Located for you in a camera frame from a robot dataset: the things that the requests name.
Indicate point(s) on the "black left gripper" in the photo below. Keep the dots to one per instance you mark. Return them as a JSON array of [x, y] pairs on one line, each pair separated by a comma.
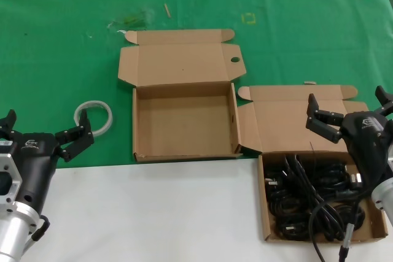
[[35, 164]]

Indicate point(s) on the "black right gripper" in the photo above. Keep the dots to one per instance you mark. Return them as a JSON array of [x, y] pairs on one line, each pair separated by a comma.
[[365, 145]]

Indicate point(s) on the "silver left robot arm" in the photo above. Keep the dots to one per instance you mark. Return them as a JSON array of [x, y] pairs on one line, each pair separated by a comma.
[[12, 234]]

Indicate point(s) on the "open brown cardboard box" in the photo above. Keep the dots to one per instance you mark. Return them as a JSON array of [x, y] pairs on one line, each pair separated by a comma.
[[184, 121], [282, 121]]

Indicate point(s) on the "small grey tape piece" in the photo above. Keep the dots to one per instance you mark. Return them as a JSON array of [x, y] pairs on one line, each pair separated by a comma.
[[310, 83]]

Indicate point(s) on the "clear tape roll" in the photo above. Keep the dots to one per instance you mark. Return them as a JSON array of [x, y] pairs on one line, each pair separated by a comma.
[[108, 116]]

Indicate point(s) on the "white plastic scrap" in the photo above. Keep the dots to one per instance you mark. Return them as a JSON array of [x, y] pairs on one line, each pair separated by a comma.
[[121, 31]]

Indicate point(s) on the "small wooden stick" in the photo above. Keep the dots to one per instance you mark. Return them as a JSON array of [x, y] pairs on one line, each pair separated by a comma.
[[167, 11]]

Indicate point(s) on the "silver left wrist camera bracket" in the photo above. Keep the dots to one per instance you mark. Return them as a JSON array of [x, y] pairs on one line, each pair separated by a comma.
[[6, 194]]

